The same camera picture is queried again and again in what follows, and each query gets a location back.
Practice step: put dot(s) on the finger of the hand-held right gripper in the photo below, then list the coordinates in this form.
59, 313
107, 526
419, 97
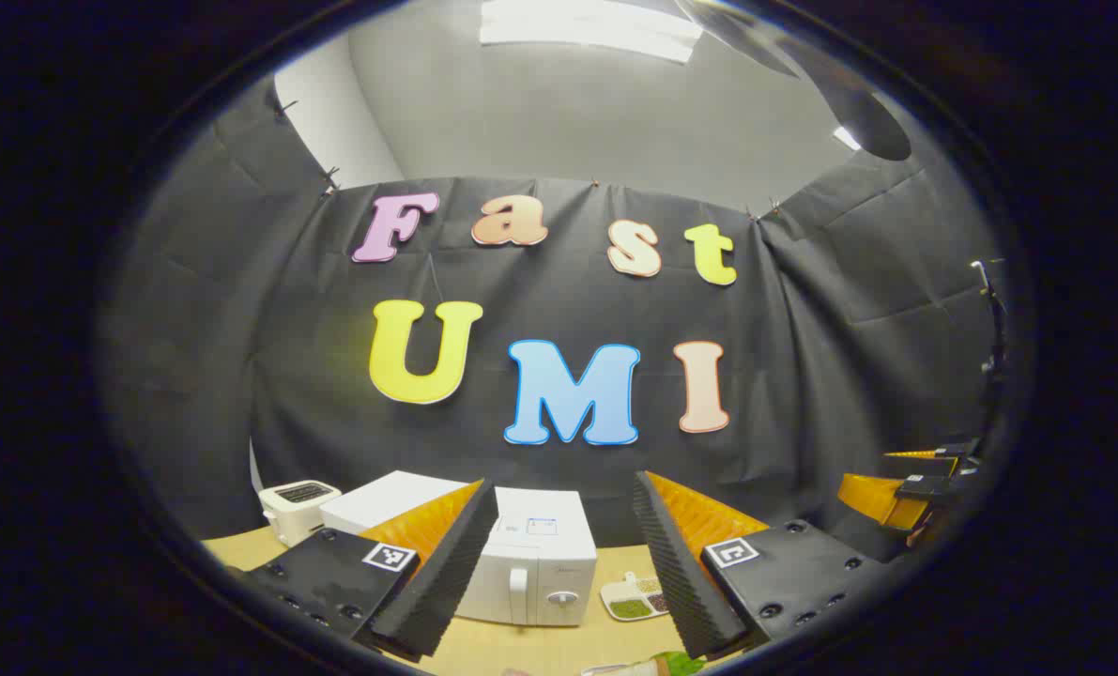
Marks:
953, 451
873, 498

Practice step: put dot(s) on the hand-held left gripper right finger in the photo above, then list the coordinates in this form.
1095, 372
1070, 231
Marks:
681, 573

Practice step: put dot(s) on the black backdrop cloth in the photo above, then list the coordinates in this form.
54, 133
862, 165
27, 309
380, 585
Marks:
521, 282

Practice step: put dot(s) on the sandwich with green lettuce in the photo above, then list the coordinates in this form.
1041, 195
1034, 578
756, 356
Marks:
676, 665

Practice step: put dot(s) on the white toaster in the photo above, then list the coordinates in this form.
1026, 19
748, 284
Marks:
291, 512

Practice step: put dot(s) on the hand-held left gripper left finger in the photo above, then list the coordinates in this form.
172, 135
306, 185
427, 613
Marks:
446, 573

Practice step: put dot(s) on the white divided dish of beans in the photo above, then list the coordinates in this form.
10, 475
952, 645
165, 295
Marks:
626, 601

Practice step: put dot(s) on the white microwave oven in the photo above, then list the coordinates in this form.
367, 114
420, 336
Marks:
535, 563

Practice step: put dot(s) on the large ceiling light panel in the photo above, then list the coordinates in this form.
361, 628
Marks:
596, 28

